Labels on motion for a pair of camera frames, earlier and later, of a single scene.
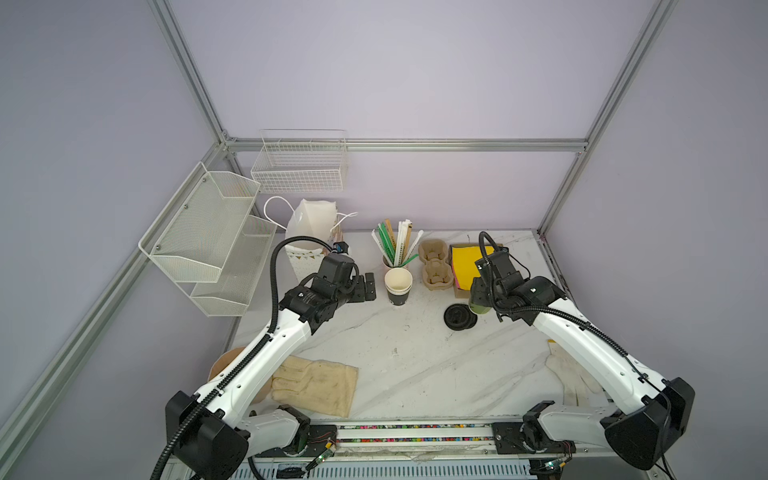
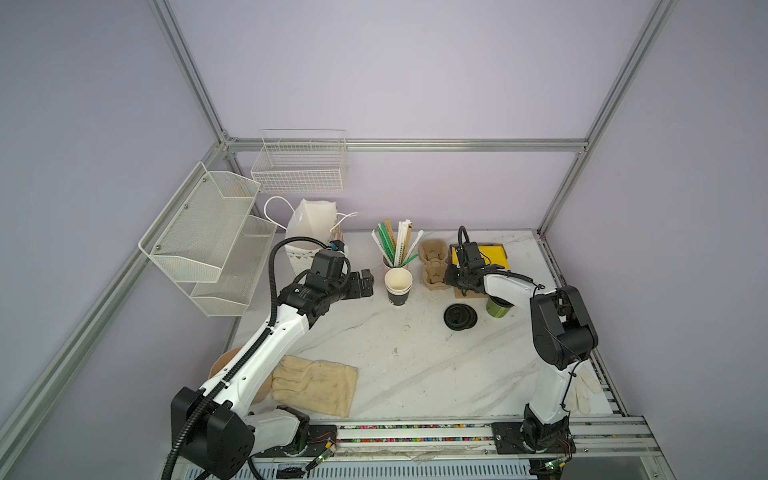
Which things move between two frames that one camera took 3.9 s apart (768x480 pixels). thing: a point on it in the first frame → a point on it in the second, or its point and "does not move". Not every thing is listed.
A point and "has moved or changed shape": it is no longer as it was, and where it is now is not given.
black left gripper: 359,294 does not move
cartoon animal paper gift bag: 311,218 does not move
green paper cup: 479,309 has moved or changed shape
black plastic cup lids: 459,317 does not move
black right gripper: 473,292 → 445,271
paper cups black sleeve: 398,282 does not move
